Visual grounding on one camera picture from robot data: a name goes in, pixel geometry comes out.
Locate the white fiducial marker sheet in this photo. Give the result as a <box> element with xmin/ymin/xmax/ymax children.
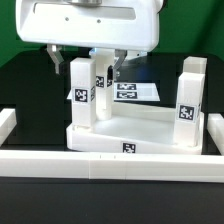
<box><xmin>67</xmin><ymin>82</ymin><xmax>160</xmax><ymax>103</ymax></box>

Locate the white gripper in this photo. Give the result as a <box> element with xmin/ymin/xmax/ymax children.
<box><xmin>16</xmin><ymin>0</ymin><xmax>160</xmax><ymax>80</ymax></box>

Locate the white U-shaped fence frame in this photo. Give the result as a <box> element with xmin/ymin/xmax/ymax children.
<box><xmin>0</xmin><ymin>108</ymin><xmax>224</xmax><ymax>183</ymax></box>

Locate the white desk top tray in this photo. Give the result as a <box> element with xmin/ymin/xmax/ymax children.
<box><xmin>66</xmin><ymin>103</ymin><xmax>204</xmax><ymax>155</ymax></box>

